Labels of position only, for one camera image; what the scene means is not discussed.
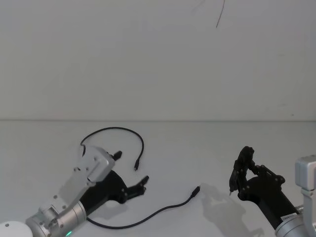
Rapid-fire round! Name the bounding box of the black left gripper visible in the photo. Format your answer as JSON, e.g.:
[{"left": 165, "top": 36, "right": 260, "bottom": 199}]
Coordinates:
[{"left": 78, "top": 150, "right": 151, "bottom": 216}]

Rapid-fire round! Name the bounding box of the thin black cable with plug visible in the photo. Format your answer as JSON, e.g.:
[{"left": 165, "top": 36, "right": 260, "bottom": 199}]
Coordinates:
[
  {"left": 79, "top": 126, "right": 145, "bottom": 172},
  {"left": 86, "top": 185, "right": 201, "bottom": 229}
]

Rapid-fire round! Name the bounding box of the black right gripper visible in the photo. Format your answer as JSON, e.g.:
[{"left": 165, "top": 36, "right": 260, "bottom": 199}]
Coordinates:
[{"left": 229, "top": 146, "right": 299, "bottom": 230}]

